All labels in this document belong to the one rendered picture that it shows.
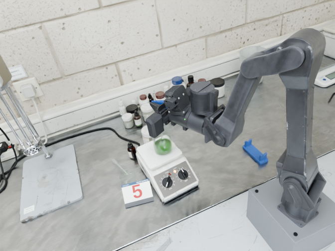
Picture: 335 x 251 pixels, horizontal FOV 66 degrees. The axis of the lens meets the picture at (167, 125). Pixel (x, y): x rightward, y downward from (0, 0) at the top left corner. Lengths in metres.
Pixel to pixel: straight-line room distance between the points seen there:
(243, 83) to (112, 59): 0.75
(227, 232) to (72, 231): 0.45
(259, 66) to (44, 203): 0.77
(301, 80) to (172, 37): 0.84
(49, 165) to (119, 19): 0.63
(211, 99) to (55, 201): 0.61
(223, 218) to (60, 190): 0.54
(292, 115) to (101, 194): 0.64
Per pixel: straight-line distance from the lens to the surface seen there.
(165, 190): 0.81
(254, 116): 1.13
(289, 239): 0.65
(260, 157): 0.91
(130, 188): 0.85
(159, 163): 0.82
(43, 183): 1.04
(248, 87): 0.53
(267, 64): 0.48
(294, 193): 0.59
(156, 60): 1.24
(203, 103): 0.61
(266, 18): 1.50
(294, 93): 0.50
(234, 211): 0.80
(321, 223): 0.69
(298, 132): 0.54
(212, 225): 0.78
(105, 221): 0.85
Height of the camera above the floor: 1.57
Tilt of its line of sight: 37 degrees down
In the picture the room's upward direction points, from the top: 10 degrees counter-clockwise
